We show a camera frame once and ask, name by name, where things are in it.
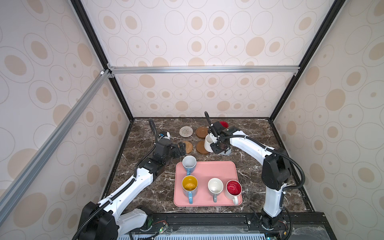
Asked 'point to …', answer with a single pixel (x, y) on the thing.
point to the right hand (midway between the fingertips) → (217, 148)
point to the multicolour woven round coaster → (186, 131)
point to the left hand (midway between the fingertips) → (183, 144)
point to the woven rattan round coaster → (188, 146)
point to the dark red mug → (224, 124)
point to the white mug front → (215, 186)
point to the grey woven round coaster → (228, 152)
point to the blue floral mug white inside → (189, 162)
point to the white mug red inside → (233, 189)
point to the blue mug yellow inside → (189, 186)
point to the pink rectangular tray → (204, 171)
